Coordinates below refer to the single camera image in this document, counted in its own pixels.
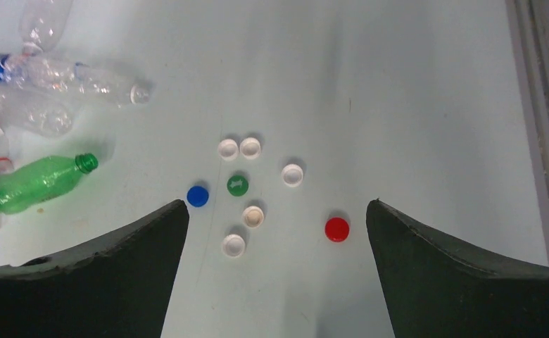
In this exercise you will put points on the red bottle cap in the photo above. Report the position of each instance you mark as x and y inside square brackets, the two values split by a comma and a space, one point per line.
[337, 229]

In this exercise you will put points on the clear crushed plastic bottle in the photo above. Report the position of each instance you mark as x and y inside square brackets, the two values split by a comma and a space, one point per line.
[35, 112]

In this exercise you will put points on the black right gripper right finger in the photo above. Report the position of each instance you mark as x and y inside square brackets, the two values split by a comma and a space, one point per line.
[436, 285]

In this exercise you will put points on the white bottle cap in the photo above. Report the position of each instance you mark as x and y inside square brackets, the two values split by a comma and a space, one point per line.
[250, 148]
[233, 246]
[228, 149]
[292, 175]

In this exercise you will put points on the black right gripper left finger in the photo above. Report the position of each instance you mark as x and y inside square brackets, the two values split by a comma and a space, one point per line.
[115, 285]

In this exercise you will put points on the blue bottle cap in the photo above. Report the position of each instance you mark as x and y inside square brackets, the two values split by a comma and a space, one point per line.
[197, 196]

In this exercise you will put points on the clear bottle with blue label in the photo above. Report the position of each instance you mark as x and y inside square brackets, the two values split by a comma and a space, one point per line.
[72, 79]

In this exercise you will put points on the cream bottle cap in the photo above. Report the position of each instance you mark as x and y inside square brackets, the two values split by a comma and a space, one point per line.
[253, 216]

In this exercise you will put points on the green plastic bottle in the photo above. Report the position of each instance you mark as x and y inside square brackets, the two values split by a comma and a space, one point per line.
[42, 180]

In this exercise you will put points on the green bottle cap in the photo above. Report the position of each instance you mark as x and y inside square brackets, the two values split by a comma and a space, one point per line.
[237, 185]

